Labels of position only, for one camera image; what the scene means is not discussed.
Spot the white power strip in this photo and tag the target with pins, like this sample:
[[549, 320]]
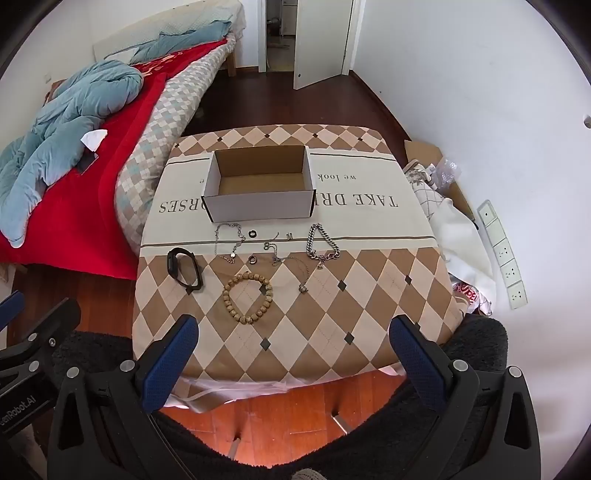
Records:
[[501, 254]]

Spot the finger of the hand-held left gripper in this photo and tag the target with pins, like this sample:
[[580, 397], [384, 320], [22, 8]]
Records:
[[11, 305], [48, 330]]

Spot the white quilted bed cover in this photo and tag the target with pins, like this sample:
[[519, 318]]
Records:
[[194, 23]]

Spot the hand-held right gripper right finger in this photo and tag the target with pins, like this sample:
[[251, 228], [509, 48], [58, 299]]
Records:
[[420, 364]]

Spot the black fitness band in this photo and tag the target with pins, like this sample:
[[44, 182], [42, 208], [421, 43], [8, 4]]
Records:
[[174, 265]]

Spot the dark phone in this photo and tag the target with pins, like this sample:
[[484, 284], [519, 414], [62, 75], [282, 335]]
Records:
[[87, 164]]

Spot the argyle bed sheet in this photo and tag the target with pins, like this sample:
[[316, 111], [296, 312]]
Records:
[[157, 138]]

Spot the wooden bed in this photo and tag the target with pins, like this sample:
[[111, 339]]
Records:
[[231, 64]]

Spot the clear plastic bag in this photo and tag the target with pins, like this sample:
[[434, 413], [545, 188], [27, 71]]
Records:
[[447, 170]]

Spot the light blue duvet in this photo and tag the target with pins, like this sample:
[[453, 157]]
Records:
[[69, 110]]

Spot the flat cardboard sheet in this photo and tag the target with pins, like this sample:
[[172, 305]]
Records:
[[425, 152]]

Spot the cardboard box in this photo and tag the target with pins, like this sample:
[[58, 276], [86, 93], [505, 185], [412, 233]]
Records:
[[258, 184]]

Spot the red blanket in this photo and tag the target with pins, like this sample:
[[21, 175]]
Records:
[[124, 120]]

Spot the teal cloth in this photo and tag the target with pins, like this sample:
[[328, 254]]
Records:
[[184, 41]]

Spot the white tissue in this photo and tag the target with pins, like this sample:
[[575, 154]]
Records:
[[94, 140]]

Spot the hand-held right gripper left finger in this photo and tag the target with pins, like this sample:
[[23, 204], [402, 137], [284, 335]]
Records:
[[171, 360]]

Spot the white door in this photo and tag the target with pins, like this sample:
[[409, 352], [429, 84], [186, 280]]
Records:
[[323, 41]]

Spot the brown argyle tablecloth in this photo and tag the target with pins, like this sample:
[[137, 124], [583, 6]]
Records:
[[295, 332]]

